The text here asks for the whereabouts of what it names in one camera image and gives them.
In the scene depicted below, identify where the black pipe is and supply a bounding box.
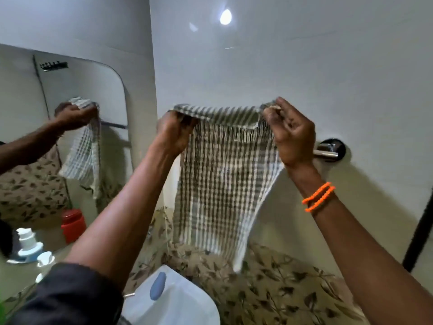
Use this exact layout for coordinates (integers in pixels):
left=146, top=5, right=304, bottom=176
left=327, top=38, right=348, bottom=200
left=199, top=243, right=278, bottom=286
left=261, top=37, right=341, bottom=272
left=402, top=189, right=433, bottom=273

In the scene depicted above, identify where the white pump bottle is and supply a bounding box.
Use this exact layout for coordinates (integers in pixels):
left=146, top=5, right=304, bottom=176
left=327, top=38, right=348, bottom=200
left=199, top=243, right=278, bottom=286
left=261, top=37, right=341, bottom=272
left=7, top=228, right=44, bottom=265

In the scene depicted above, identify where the white toilet tank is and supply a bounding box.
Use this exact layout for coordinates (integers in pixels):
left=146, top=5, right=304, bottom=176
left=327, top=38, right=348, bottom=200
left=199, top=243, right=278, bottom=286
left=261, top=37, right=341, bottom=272
left=120, top=265, right=221, bottom=325

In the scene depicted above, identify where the wall mirror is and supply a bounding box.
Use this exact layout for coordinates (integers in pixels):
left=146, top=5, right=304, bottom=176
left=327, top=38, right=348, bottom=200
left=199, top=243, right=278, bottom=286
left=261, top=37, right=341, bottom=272
left=0, top=43, right=134, bottom=268

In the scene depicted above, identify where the blue flush button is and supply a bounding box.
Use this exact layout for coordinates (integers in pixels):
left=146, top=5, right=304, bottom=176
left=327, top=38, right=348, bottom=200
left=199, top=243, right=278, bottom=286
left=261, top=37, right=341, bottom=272
left=150, top=272, right=167, bottom=301

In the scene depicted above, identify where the person's left hand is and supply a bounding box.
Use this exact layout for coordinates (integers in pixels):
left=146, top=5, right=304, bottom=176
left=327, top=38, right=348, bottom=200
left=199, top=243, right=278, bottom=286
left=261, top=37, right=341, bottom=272
left=154, top=110, right=199, bottom=160

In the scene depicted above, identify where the red plastic container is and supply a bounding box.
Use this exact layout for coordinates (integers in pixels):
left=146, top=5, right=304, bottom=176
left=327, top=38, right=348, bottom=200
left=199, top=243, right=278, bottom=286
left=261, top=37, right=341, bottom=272
left=61, top=209, right=87, bottom=244

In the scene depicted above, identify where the orange bead bracelet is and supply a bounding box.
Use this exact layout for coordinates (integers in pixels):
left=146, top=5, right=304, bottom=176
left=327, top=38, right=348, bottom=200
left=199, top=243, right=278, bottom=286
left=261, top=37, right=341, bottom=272
left=302, top=182, right=336, bottom=213

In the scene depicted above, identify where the small white cap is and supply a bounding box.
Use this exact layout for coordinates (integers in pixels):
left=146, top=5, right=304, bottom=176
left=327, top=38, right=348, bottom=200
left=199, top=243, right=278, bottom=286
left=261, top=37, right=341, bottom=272
left=37, top=251, right=55, bottom=268

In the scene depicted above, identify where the person's right hand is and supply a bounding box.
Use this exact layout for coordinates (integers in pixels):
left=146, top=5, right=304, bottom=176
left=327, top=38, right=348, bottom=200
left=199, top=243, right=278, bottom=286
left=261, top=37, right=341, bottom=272
left=262, top=97, right=317, bottom=169

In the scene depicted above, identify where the chrome towel bar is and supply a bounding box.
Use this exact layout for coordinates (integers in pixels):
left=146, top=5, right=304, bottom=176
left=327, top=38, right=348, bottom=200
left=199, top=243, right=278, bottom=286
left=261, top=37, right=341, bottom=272
left=313, top=139, right=346, bottom=163

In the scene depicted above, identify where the checked grey white towel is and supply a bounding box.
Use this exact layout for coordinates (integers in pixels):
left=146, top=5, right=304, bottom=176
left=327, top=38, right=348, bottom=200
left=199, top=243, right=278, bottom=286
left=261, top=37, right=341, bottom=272
left=171, top=102, right=285, bottom=273

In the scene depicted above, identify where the black sleeve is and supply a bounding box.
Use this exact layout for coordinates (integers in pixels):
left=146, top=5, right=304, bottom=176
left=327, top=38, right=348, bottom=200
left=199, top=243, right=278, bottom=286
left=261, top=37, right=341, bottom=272
left=7, top=262, right=124, bottom=325

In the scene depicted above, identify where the person's right forearm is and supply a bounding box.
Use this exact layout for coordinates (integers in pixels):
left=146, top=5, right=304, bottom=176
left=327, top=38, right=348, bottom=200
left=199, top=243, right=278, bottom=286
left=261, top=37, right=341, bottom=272
left=287, top=162, right=433, bottom=325

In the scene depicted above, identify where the person's left forearm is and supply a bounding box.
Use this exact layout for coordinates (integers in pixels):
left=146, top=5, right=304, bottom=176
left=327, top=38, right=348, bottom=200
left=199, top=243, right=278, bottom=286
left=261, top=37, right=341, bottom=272
left=64, top=145, right=185, bottom=292

